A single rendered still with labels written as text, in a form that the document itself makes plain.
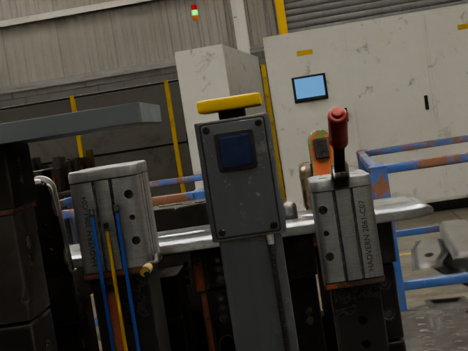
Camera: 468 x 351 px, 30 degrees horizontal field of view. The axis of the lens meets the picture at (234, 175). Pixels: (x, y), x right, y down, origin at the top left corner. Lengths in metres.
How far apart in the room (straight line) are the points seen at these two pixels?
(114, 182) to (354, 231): 0.27
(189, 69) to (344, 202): 8.07
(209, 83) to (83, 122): 8.18
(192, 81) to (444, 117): 2.56
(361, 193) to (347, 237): 0.05
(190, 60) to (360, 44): 1.72
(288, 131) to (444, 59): 1.70
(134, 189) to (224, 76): 7.97
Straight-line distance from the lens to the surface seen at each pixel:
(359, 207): 0.97
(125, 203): 0.97
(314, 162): 1.30
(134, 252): 0.98
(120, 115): 0.78
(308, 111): 8.88
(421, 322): 1.77
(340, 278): 0.98
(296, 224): 1.08
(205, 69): 8.97
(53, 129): 0.79
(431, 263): 3.19
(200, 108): 0.81
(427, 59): 8.95
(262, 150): 0.80
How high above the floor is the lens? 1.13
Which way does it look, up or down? 3 degrees down
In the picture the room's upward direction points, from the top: 9 degrees counter-clockwise
